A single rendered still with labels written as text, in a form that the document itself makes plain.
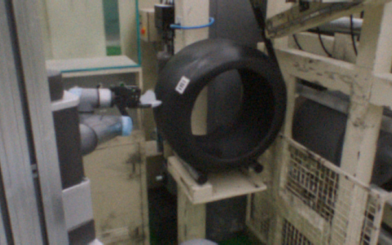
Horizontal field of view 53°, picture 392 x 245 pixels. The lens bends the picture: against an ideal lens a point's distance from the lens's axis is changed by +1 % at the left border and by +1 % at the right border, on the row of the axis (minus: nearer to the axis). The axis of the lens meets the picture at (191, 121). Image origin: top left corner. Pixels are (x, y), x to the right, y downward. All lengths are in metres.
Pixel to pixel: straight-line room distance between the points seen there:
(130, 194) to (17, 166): 1.82
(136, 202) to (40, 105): 1.88
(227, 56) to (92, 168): 1.05
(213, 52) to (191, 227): 1.11
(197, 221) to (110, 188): 0.53
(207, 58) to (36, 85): 1.07
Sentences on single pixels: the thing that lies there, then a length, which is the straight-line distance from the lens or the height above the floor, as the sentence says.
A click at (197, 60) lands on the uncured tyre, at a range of 1.53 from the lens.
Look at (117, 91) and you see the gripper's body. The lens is 1.53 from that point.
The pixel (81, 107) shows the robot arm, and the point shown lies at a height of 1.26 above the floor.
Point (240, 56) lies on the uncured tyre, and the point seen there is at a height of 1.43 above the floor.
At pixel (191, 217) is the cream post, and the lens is 2.24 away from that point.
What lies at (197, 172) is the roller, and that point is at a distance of 1.70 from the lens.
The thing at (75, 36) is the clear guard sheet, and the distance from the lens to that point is 2.04.
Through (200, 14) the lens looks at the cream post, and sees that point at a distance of 1.88.
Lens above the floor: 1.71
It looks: 20 degrees down
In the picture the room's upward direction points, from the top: straight up
